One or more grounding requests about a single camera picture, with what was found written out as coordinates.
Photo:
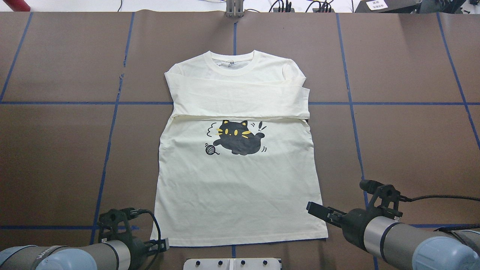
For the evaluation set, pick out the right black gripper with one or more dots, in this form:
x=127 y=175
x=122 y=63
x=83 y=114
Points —
x=355 y=222

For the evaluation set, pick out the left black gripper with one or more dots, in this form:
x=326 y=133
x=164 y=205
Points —
x=137 y=246

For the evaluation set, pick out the cream cat print shirt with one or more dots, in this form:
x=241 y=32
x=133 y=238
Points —
x=236 y=158

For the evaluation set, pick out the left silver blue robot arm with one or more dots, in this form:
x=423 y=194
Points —
x=107 y=255

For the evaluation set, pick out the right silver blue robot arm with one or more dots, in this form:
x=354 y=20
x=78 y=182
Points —
x=401 y=245

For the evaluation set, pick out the near orange black connector box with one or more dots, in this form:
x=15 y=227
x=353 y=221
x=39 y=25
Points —
x=324 y=6

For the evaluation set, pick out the orange black connector box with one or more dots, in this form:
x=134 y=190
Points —
x=281 y=6
x=324 y=6

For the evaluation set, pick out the far orange black connector box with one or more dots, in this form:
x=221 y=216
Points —
x=281 y=6

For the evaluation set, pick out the black box with white label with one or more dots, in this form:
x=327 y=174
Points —
x=388 y=6

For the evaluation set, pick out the red cylindrical bottle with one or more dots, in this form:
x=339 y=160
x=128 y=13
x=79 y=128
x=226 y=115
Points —
x=18 y=5

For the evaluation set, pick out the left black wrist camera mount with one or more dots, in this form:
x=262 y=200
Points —
x=114 y=225

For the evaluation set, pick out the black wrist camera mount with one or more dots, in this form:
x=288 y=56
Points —
x=114 y=225
x=385 y=199

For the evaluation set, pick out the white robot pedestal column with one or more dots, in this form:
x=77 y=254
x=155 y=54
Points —
x=233 y=264

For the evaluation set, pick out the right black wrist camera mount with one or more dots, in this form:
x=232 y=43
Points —
x=385 y=199

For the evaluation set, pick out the aluminium frame post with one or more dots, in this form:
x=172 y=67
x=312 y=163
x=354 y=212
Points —
x=235 y=8

